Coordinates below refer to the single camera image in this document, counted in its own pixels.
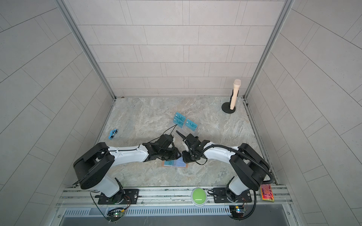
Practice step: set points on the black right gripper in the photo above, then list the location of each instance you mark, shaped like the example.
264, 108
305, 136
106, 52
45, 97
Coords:
185, 159

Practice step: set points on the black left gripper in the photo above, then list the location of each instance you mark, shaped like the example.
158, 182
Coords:
175, 151

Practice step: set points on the tan leather card holder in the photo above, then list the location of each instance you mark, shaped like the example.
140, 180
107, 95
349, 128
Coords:
178, 163

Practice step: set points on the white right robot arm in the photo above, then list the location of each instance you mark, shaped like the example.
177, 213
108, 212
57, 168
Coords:
251, 169

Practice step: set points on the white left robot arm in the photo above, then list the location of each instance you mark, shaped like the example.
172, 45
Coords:
92, 167

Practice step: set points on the clear acrylic card stand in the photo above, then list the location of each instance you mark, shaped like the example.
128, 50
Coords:
186, 131

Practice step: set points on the red patterned card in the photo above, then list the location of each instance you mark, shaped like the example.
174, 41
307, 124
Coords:
266, 193

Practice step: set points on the green push button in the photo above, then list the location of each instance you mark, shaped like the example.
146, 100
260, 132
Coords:
198, 197

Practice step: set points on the beige microphone on black stand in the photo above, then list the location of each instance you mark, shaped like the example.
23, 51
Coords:
230, 107

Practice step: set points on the blue toy car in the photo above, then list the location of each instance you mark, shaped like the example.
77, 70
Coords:
113, 133

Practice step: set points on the right circuit board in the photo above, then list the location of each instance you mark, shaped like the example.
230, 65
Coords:
237, 211

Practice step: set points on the circuit board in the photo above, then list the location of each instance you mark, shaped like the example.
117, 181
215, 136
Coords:
115, 214
237, 211

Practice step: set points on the left circuit board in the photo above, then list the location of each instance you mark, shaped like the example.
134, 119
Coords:
115, 214

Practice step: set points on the aluminium rail base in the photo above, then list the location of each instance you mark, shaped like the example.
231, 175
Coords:
163, 201

